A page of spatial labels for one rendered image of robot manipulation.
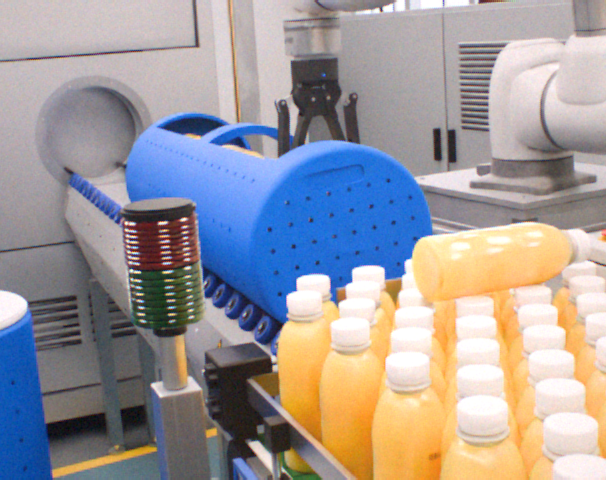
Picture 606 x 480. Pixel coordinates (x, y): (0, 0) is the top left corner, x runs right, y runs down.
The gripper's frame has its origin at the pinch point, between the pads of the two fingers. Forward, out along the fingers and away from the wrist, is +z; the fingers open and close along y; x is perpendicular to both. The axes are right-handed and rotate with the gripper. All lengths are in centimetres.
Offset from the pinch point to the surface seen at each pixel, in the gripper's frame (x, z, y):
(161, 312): 69, -2, 42
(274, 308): 20.8, 13.1, 16.5
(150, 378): -174, 88, -2
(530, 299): 60, 5, 1
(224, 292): -7.8, 17.4, 15.5
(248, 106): -119, -6, -27
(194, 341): -19.7, 28.6, 18.5
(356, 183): 21.0, -2.9, 3.2
